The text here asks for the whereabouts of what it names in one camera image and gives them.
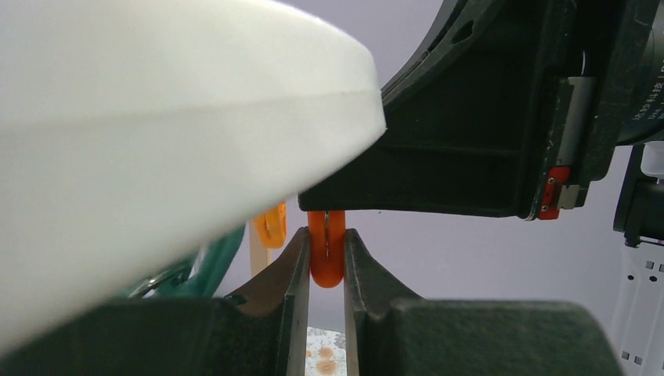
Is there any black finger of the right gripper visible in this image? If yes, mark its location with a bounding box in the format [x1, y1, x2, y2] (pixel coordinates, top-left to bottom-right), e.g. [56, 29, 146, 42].
[298, 1, 550, 217]

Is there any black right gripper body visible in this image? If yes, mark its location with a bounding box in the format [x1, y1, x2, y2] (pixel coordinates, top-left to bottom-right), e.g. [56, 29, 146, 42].
[523, 1, 663, 220]

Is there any floral grey table cloth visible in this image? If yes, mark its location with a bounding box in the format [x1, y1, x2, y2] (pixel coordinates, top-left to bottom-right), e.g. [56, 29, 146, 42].
[305, 327, 347, 376]

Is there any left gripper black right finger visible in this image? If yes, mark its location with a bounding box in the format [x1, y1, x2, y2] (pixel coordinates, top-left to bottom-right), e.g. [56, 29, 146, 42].
[344, 229, 623, 375]

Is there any yellow orange clothes peg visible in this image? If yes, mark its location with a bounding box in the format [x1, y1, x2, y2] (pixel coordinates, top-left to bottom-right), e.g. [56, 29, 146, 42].
[252, 201, 287, 248]

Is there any white round clip hanger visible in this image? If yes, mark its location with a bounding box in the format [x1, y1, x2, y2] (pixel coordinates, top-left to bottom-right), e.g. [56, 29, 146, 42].
[1, 1, 386, 353]

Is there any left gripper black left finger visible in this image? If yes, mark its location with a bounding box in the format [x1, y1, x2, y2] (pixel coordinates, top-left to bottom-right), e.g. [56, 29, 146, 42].
[1, 227, 310, 375]

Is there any wooden drying rack frame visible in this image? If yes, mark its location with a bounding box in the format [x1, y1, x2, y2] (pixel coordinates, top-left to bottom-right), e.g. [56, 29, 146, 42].
[249, 224, 273, 277]

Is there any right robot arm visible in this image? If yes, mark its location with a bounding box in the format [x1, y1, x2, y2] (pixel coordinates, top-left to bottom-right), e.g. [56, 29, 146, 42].
[298, 1, 663, 375]

